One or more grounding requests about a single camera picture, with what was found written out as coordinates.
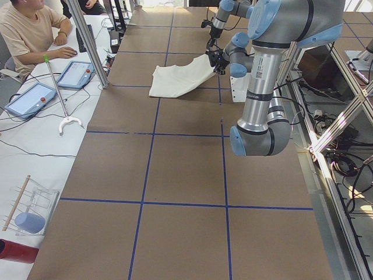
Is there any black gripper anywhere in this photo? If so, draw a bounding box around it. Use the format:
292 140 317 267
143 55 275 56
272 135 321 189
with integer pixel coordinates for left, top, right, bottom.
213 57 229 74
206 26 223 54

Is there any cream long sleeve shirt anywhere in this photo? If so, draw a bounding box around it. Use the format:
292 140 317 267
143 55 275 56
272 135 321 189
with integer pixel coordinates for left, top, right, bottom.
149 54 215 98

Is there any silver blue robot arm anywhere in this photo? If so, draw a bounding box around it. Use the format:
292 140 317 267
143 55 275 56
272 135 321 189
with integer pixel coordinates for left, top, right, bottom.
210 1 344 156
201 0 254 51

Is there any black power adapter box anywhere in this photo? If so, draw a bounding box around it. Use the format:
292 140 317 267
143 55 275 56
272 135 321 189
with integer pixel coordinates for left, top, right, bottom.
109 30 121 54

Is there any black keyboard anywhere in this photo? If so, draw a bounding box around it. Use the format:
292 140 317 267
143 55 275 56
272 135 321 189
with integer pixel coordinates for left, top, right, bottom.
75 24 96 54

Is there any far blue teach pendant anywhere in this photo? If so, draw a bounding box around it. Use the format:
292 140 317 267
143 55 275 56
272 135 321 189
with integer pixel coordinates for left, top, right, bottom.
57 61 94 90

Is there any blue teach pendant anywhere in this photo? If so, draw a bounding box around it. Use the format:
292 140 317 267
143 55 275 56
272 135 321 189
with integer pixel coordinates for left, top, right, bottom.
5 83 57 119
57 61 94 90

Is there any metal reacher grabber tool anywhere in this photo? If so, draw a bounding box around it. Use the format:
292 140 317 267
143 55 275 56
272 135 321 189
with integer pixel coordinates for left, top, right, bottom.
43 54 83 136

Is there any near blue teach pendant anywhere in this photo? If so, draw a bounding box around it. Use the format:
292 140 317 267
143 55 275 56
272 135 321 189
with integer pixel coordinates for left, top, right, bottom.
5 83 57 119

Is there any person in beige shirt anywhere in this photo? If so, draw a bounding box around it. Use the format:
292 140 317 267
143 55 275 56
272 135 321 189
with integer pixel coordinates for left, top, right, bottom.
1 1 74 79

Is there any clear acrylic rack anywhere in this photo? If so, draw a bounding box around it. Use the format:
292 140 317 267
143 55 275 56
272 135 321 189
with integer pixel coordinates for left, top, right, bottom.
1 179 60 236

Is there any blue plastic cup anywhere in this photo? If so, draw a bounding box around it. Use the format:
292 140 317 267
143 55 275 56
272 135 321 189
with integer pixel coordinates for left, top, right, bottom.
15 212 45 233

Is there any wooden stick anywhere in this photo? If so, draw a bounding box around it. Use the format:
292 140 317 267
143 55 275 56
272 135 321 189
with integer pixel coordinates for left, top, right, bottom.
2 174 31 232

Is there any red cylinder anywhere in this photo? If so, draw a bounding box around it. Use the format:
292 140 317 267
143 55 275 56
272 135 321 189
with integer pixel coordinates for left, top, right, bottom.
1 239 39 264

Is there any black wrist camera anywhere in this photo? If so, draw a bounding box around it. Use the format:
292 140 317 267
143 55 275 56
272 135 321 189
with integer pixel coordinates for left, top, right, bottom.
205 50 223 67
201 19 213 28

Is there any black cable on desk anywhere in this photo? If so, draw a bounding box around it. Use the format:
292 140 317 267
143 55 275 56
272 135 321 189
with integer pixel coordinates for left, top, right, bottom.
0 72 92 160

